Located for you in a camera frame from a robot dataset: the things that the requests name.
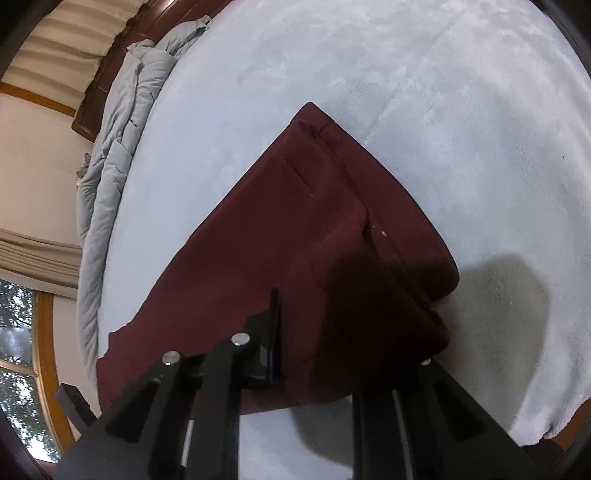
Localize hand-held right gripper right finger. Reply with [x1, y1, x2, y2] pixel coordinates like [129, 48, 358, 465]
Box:
[352, 359, 520, 480]

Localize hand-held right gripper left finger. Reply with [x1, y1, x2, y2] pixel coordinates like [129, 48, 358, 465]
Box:
[55, 288, 283, 480]

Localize maroon pants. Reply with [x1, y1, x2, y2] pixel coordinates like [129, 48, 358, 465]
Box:
[96, 102, 461, 417]

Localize small black object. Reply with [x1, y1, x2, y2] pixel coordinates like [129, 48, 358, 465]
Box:
[54, 383, 95, 432]

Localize light blue fleece blanket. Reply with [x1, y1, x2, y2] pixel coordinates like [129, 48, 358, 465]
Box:
[95, 0, 591, 480]

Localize grey quilted comforter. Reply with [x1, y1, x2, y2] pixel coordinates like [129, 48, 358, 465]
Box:
[75, 15, 212, 376]

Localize beige curtain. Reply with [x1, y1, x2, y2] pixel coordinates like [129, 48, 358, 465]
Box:
[0, 228, 84, 300]

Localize wooden framed window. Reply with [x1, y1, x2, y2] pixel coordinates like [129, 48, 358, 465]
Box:
[0, 277, 75, 464]

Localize dark wooden headboard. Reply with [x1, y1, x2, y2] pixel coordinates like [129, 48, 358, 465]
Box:
[71, 0, 232, 139]

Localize cream curtain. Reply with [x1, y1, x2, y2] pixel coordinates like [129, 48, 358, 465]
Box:
[0, 0, 151, 100]

